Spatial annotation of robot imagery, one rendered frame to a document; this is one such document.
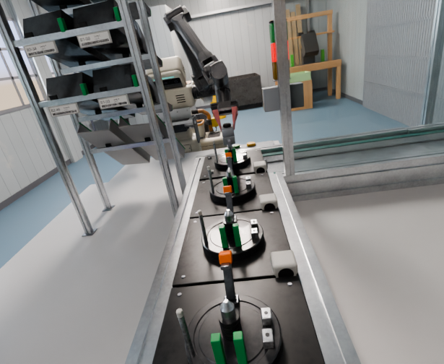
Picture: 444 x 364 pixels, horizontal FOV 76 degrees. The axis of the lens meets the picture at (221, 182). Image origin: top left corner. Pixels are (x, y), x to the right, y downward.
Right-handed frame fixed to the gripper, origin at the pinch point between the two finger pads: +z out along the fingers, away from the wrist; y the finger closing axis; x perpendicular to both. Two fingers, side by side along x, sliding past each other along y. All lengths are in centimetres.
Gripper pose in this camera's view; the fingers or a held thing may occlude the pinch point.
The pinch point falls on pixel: (227, 128)
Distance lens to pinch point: 105.3
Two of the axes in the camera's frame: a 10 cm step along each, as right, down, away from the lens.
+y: 9.9, -1.3, -0.7
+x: 0.9, 1.6, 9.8
